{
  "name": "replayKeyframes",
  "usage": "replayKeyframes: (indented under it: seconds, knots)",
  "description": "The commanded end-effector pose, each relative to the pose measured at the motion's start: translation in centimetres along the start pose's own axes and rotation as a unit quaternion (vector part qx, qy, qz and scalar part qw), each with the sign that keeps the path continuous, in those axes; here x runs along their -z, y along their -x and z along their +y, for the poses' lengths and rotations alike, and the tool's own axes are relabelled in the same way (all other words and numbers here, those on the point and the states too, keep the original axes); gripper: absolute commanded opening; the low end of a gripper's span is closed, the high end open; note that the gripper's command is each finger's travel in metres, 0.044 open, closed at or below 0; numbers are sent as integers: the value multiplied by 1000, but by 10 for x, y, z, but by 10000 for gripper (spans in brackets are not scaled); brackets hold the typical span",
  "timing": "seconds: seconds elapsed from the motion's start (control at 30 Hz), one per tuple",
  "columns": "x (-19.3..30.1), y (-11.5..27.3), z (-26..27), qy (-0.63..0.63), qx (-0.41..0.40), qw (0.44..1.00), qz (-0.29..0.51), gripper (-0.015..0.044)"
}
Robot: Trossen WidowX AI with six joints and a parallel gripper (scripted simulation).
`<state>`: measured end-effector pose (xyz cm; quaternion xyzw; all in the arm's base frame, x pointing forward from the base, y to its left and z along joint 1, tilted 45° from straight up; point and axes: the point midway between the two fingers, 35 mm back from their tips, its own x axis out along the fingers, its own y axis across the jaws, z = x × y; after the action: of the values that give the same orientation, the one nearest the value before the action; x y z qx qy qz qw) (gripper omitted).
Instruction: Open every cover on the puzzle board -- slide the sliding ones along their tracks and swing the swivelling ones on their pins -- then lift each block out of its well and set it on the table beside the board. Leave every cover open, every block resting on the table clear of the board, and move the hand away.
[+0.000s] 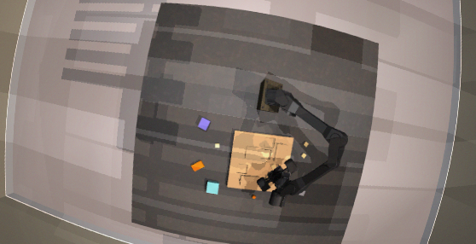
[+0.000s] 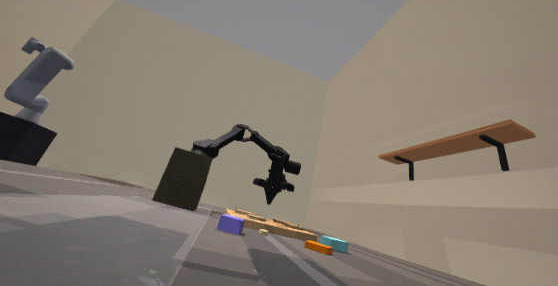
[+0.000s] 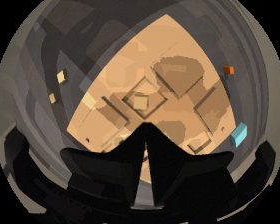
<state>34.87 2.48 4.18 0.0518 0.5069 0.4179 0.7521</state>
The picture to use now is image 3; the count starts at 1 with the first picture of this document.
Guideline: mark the light blue flat block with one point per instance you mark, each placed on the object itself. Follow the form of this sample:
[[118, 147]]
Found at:
[[238, 135]]

